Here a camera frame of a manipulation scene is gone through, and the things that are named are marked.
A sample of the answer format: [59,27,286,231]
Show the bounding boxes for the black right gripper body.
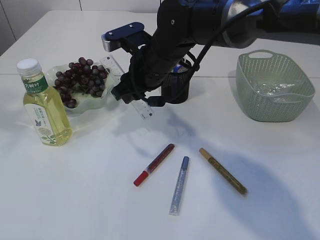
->
[111,0,225,104]

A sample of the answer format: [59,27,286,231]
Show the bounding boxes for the blue scissors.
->
[173,64,188,73]

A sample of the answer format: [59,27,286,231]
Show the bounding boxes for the clear plastic ruler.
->
[99,54,154,120]

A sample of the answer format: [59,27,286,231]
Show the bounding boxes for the clear plastic sheet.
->
[256,83,296,96]

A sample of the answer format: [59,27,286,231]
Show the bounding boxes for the purple artificial grape bunch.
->
[53,57,109,109]

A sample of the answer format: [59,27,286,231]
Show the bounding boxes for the gold glitter pen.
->
[199,148,248,196]

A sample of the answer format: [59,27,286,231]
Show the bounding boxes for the red crayon pen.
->
[133,143,175,187]

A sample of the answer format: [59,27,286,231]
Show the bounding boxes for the yellow tea bottle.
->
[16,58,72,147]

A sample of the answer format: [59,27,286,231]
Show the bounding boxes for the blue glitter pen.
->
[169,156,190,216]

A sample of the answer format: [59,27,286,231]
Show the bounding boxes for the blue black right robot arm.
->
[101,0,320,107]

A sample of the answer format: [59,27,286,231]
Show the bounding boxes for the black mesh pen holder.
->
[161,69,190,104]

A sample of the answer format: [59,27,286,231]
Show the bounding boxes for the green plastic woven basket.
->
[236,50,316,123]

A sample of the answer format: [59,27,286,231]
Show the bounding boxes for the green wavy glass plate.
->
[45,62,108,115]

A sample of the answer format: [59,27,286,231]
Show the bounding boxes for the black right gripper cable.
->
[131,0,273,108]

